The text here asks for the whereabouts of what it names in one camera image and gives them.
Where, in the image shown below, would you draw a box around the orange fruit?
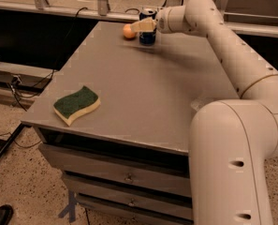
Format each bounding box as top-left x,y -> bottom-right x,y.
123,24 -> 137,39

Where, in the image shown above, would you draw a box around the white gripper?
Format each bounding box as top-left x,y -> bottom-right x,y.
130,6 -> 185,34

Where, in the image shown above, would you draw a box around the blue pepsi can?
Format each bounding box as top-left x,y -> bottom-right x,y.
139,8 -> 156,45

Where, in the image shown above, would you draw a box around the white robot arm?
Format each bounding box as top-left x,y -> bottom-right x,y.
131,0 -> 278,225

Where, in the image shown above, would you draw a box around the green yellow sponge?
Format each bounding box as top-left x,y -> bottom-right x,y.
53,86 -> 101,126

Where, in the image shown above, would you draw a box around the black shoe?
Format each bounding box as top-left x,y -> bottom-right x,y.
0,204 -> 13,225

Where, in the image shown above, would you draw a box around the grey drawer cabinet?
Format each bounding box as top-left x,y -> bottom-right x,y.
22,22 -> 237,225

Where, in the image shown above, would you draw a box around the black tripod leg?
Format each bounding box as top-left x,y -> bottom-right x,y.
0,124 -> 24,158

